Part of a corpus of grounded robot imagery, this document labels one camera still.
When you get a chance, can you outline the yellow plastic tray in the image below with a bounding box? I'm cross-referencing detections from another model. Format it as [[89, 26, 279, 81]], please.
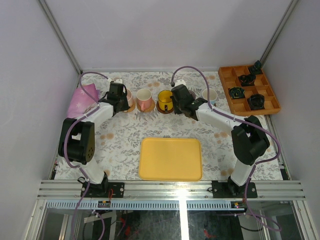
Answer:
[[138, 137, 203, 182]]

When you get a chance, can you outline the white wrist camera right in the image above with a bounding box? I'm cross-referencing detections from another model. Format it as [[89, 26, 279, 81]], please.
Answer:
[[171, 79, 186, 88]]

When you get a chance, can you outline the cream mug pink handle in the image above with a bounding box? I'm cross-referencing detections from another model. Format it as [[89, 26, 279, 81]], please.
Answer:
[[136, 88, 152, 111]]

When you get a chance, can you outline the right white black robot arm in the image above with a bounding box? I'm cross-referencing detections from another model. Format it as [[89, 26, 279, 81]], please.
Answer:
[[171, 84, 270, 198]]

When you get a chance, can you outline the purple mug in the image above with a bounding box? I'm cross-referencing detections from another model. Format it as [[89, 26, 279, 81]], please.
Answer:
[[189, 90, 196, 100]]

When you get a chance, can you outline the black object in tray middle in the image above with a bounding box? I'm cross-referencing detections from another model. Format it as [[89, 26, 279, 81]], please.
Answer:
[[238, 74, 256, 87]]

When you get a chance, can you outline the yellow glass cup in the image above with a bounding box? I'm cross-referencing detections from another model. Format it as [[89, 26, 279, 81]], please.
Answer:
[[157, 90, 174, 111]]

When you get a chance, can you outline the black object in tray back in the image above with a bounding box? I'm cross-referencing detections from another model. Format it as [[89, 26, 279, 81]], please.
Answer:
[[249, 60, 262, 75]]

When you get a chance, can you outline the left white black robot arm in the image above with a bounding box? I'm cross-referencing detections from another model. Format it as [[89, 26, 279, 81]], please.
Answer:
[[58, 82, 130, 198]]

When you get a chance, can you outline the black object in tray front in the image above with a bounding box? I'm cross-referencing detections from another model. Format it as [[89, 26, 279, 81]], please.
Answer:
[[247, 94, 265, 111]]

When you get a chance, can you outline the blue mug cream inside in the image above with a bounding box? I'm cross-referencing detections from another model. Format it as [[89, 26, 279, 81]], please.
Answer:
[[201, 88, 218, 106]]

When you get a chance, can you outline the aluminium front rail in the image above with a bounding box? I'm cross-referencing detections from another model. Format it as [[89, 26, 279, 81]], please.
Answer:
[[37, 180, 306, 201]]

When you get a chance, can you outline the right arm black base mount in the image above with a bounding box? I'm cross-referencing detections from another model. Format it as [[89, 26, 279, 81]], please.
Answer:
[[208, 179, 258, 199]]

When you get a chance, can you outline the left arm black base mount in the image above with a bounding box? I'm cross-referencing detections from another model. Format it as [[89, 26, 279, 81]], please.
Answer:
[[77, 174, 125, 199]]

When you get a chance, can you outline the orange compartment tray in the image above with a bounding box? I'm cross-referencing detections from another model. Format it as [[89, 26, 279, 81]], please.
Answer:
[[218, 65, 281, 116]]

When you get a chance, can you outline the pink star cloth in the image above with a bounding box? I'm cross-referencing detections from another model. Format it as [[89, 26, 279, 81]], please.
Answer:
[[66, 83, 99, 118]]

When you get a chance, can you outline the black object in tray left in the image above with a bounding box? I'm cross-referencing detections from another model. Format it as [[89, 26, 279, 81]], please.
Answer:
[[228, 87, 245, 99]]

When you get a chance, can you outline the dark brown wooden coaster middle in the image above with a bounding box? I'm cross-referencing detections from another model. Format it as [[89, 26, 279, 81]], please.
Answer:
[[156, 103, 174, 115]]

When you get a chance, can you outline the black object in tray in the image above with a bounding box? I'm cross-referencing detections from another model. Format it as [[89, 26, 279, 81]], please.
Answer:
[[228, 87, 245, 99], [247, 94, 265, 111], [238, 74, 256, 87], [249, 60, 262, 75]]

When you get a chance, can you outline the light woven coaster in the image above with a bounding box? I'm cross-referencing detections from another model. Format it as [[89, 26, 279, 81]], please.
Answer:
[[137, 101, 156, 113], [124, 101, 136, 113]]

